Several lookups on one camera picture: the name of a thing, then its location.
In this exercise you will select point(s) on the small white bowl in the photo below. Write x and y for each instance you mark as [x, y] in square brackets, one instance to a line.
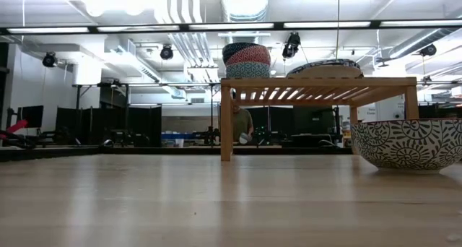
[244, 138]

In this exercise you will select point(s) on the black ceiling light rail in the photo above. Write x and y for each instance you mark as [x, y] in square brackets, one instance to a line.
[184, 26]

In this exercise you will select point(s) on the person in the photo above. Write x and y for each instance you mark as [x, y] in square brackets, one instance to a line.
[243, 122]

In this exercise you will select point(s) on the black white swirl ceramic bowl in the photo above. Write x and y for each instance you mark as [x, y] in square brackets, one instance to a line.
[408, 146]

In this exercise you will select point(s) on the wooden slatted shelf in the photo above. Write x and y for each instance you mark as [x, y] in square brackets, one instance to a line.
[317, 82]

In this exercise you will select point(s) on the blue storage bins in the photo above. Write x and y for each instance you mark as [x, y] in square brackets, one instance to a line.
[180, 136]

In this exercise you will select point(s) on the silver ventilation duct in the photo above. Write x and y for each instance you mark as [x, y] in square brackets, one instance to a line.
[245, 12]

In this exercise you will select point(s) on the black background monitor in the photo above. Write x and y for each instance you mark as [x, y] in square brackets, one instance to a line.
[32, 116]

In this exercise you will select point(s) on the black background tripod rig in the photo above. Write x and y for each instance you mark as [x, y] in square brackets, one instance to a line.
[211, 135]

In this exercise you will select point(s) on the black hanging spotlight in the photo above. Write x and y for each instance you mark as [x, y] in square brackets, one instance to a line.
[166, 52]
[428, 50]
[49, 59]
[291, 44]

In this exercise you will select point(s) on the black partition panel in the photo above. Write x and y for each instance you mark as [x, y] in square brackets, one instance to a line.
[144, 117]
[281, 120]

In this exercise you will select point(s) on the black background robot equipment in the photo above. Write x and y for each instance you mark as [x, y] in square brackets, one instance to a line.
[122, 138]

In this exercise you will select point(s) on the white cup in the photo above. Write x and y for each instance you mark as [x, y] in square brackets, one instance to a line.
[179, 143]

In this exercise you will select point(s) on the red zigzag ceramic bowl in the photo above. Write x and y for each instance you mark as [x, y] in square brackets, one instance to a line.
[254, 56]

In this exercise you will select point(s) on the teal star ceramic bowl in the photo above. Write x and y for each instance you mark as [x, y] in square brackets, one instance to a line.
[248, 70]

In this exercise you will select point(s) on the white notice board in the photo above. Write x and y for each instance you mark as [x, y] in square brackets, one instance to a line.
[390, 109]

